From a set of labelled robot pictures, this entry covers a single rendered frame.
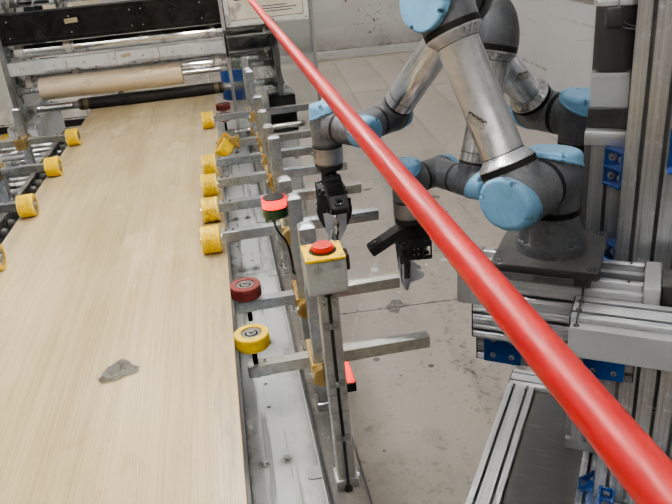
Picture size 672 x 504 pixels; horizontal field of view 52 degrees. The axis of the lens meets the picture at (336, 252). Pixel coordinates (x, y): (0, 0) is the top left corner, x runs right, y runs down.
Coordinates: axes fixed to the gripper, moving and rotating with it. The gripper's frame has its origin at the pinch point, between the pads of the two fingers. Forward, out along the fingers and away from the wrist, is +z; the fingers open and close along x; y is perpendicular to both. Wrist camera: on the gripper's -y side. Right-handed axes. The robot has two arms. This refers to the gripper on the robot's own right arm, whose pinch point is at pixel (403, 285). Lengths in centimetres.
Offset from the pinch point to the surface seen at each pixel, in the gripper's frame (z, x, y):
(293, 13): -49, 247, 5
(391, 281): -2.7, -1.5, -3.7
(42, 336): -7, -10, -91
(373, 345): 0.3, -26.1, -14.5
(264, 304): -1.9, -1.5, -38.1
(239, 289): -8.1, -2.8, -43.8
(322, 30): 40, 874, 112
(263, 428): 21, -23, -43
